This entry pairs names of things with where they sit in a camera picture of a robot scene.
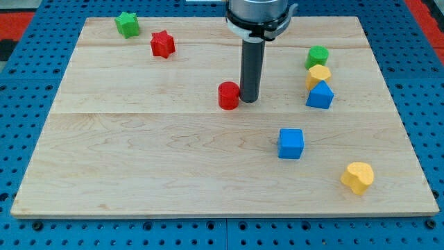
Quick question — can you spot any light wooden board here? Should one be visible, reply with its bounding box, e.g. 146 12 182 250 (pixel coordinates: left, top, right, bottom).
10 17 439 219

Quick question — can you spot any grey cylindrical pointer rod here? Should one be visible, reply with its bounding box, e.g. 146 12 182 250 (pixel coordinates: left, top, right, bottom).
239 41 265 103

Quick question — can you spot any green star block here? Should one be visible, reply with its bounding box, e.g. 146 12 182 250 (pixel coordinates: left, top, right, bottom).
114 12 139 39

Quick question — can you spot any blue triangular prism block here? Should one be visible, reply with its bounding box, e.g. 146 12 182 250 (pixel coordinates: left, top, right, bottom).
306 81 334 109

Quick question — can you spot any yellow hexagon block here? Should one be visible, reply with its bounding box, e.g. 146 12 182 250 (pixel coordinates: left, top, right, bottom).
305 65 332 91

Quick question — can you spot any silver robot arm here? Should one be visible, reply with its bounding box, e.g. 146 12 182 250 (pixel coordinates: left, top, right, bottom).
225 0 298 43

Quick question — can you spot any blue cube block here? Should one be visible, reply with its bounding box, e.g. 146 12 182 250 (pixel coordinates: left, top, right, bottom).
277 128 305 159

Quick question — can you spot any red cylinder block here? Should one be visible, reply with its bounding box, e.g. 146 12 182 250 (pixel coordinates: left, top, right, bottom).
218 81 240 110

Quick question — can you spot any red star block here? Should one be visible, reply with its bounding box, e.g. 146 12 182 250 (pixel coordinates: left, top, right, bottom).
150 30 176 59

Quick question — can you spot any yellow heart block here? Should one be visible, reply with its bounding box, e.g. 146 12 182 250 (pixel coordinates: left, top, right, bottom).
340 162 375 195

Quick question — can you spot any green cylinder block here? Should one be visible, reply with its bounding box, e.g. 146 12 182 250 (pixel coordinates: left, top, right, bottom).
305 45 329 69

